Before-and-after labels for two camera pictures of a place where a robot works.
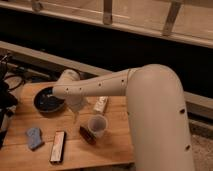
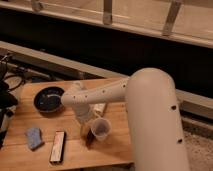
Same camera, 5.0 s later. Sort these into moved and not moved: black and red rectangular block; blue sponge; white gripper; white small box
Moved: white gripper
Not moved: blue sponge; black and red rectangular block; white small box
